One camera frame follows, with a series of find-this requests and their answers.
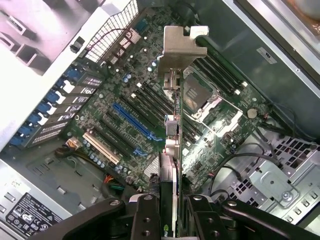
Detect silver chipset heatsink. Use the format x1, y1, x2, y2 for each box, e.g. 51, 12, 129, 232
142, 155, 161, 177

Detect silver metal drive cage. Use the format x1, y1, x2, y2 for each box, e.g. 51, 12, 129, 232
212, 136, 320, 226

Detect white expansion slot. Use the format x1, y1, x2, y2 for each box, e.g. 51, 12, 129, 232
82, 131, 121, 166

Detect blue expansion slot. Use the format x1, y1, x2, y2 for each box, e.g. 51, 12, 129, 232
111, 101, 161, 142

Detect metal socket cover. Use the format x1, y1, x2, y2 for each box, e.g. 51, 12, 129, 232
192, 96, 245, 131

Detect grey power supply unit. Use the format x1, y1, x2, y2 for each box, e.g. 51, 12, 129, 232
0, 139, 131, 240

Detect CPU socket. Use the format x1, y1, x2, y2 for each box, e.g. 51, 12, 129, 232
183, 73, 223, 113

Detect green motherboard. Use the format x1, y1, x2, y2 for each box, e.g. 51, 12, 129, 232
62, 4, 276, 196

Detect black open PC case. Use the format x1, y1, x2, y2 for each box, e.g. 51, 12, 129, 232
0, 0, 320, 240

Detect orange green power wire bundle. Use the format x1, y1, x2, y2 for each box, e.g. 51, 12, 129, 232
101, 174, 126, 199

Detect thin black wire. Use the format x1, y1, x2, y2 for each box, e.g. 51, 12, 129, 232
208, 143, 282, 195

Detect yellow black power wire bundle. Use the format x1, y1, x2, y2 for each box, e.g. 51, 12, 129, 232
55, 136, 84, 161

